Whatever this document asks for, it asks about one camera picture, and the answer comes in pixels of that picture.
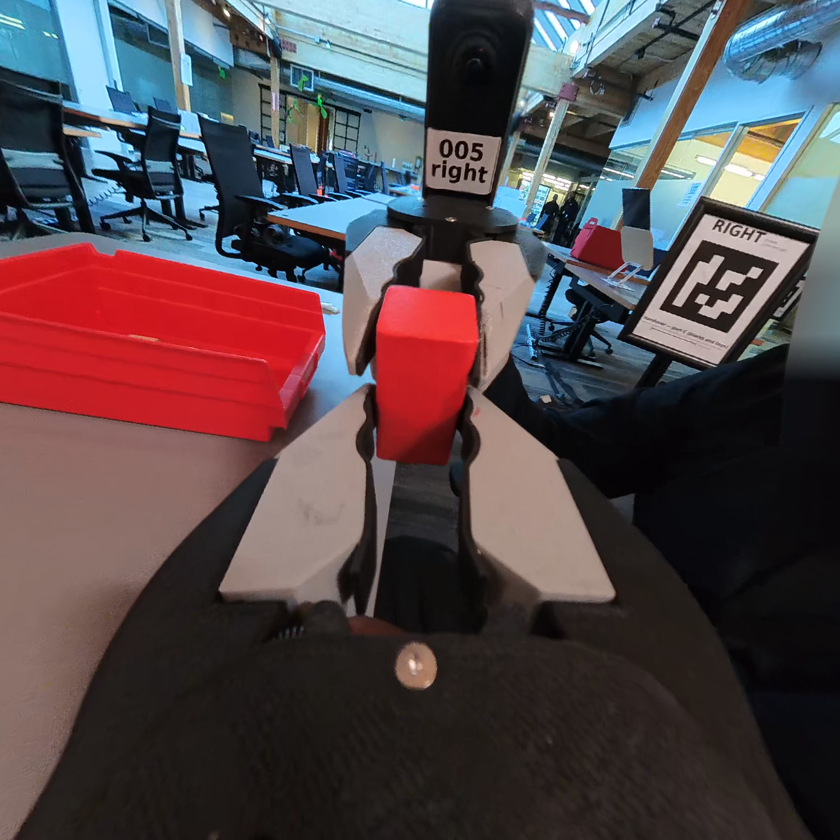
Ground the red block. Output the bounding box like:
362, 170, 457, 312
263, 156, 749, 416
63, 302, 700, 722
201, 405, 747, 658
375, 285, 480, 466

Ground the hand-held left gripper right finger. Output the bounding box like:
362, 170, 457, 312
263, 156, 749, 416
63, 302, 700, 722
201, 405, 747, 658
448, 386, 618, 605

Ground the wooden office desk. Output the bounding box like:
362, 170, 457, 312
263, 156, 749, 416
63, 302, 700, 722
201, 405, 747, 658
543, 241, 660, 358

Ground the black framed marker sign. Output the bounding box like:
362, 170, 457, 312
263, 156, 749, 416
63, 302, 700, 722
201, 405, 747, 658
619, 196, 821, 389

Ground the silver air duct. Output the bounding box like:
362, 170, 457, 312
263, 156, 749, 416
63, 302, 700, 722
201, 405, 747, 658
721, 5, 826, 84

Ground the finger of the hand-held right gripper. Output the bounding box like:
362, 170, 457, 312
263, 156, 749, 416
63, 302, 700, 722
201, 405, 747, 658
341, 224, 425, 378
461, 241, 535, 389

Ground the red plastic bin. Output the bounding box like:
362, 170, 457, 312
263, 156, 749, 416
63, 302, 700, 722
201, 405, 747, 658
0, 241, 328, 443

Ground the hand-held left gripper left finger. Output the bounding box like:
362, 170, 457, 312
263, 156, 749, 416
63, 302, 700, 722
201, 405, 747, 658
218, 385, 379, 616

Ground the red bag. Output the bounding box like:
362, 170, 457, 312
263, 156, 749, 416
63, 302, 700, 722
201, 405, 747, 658
568, 217, 626, 271

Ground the person's right forearm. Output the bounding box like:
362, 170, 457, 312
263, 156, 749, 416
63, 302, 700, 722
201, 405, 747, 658
486, 344, 791, 500

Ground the black office chair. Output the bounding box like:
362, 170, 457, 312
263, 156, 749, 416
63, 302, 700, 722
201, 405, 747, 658
196, 113, 332, 282
97, 106, 194, 242
287, 143, 330, 199
0, 80, 98, 236

